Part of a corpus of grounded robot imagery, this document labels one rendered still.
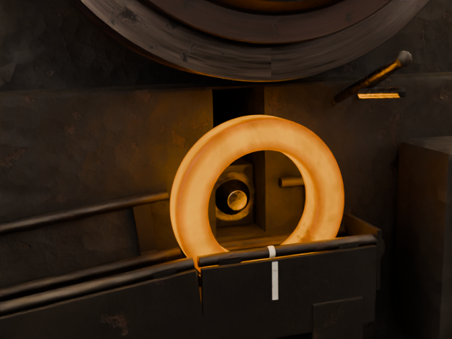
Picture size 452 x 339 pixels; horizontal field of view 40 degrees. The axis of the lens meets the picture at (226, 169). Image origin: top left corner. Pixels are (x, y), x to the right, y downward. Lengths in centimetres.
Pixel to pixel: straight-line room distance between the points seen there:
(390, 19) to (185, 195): 26
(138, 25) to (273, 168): 25
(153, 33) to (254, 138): 14
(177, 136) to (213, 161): 8
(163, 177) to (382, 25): 27
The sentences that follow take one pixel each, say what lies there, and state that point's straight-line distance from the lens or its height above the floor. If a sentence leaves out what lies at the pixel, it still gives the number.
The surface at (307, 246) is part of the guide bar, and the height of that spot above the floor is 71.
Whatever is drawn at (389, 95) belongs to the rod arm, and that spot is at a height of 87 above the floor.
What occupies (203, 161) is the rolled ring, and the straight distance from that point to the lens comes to 60.
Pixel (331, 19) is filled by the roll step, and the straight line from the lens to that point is 59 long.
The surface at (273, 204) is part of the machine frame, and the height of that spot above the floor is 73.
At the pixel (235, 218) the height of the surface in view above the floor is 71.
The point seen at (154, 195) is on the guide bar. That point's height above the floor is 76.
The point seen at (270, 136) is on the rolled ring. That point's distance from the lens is 62.
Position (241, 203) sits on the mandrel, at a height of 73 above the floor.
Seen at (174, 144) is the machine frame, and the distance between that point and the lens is 67.
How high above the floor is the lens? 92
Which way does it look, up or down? 12 degrees down
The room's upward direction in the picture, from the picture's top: 1 degrees counter-clockwise
